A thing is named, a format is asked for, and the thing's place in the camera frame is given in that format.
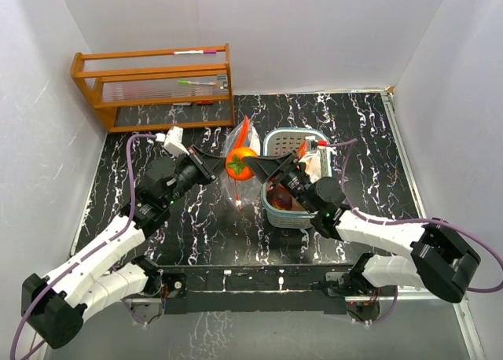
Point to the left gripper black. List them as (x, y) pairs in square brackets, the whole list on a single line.
[(209, 167)]

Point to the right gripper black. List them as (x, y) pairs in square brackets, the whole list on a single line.
[(275, 168)]

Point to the orange persimmon toy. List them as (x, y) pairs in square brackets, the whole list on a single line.
[(236, 168)]

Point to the clear zip bag orange zipper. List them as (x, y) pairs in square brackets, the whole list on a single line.
[(238, 183)]

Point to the light blue plastic basket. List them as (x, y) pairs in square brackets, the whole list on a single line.
[(277, 143)]

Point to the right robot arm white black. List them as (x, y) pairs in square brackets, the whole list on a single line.
[(420, 255)]

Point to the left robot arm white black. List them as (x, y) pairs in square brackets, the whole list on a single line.
[(57, 304)]

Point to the wooden shelf rack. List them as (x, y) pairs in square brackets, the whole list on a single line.
[(112, 82)]

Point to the green marker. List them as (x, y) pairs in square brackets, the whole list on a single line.
[(197, 83)]

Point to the pink white marker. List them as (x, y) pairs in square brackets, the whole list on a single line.
[(194, 52)]

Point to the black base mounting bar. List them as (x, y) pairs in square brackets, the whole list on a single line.
[(291, 288)]

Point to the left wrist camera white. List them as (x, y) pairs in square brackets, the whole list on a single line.
[(172, 141)]

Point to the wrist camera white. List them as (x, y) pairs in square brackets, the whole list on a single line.
[(172, 141), (321, 146)]

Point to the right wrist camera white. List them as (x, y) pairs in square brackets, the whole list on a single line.
[(321, 146)]

